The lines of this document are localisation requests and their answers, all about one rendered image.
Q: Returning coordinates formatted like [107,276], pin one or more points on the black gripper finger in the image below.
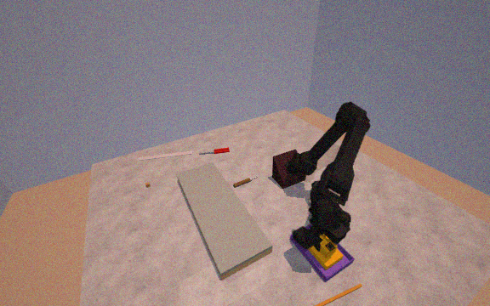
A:
[317,244]

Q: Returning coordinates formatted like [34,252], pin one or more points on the brown hexagonal rod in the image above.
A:
[243,182]

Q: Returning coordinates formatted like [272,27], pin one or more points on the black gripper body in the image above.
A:
[308,237]

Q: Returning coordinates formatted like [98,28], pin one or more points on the red-handled awl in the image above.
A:
[215,151]

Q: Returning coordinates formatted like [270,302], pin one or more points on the purple tray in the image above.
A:
[345,262]

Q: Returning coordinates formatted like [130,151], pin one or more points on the orange thin rod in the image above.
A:
[339,295]

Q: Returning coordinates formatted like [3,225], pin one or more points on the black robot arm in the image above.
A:
[338,175]

